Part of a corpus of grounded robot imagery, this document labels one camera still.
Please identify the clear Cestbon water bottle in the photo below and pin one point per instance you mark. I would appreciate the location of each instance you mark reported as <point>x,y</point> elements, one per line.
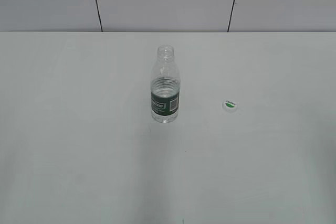
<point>165,86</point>

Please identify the white green-leaf bottle cap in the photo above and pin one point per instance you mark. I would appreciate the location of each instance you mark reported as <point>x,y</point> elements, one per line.
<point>229,105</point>

